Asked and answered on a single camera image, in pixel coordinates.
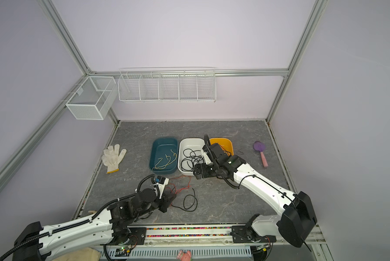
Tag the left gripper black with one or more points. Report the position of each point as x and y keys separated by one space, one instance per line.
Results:
x=166 y=201

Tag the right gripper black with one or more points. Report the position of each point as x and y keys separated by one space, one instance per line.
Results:
x=204 y=173

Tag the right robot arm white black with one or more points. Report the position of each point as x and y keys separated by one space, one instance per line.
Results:
x=294 y=216

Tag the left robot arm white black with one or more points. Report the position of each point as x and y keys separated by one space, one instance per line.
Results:
x=120 y=212

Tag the yellow plastic bin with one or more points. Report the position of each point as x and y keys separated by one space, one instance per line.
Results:
x=225 y=144

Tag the white plastic bin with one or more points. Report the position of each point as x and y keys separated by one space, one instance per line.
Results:
x=191 y=153

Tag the purple pink toy trowel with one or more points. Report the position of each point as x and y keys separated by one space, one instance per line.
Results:
x=260 y=147

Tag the dark teal plastic bin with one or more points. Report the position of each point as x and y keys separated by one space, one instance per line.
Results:
x=164 y=156

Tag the pink object at front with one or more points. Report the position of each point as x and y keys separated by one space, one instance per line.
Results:
x=184 y=255

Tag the white work glove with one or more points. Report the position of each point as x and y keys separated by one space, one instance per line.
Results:
x=112 y=157

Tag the beige glove at front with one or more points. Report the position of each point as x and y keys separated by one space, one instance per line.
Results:
x=85 y=254

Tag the small white mesh basket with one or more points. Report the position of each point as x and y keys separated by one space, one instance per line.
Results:
x=93 y=98

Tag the long white wire basket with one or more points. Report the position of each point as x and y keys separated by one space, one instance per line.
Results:
x=167 y=84

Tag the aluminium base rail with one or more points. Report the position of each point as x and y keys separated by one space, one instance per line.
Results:
x=188 y=233

